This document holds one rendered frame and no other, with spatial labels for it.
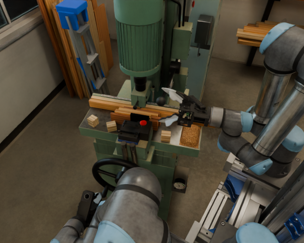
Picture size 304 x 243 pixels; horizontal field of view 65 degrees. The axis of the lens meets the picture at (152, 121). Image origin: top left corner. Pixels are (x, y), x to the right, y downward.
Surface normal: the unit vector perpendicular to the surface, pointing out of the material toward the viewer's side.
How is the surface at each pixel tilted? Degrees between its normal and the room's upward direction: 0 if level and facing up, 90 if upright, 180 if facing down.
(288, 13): 90
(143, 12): 90
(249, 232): 7
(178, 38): 90
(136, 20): 90
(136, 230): 29
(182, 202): 0
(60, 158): 0
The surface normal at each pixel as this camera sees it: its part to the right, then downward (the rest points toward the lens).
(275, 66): -0.62, 0.67
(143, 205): 0.48, -0.51
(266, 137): -0.72, 0.12
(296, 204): -0.55, 0.59
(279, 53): -0.82, 0.46
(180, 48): -0.22, 0.69
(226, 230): 0.01, -0.70
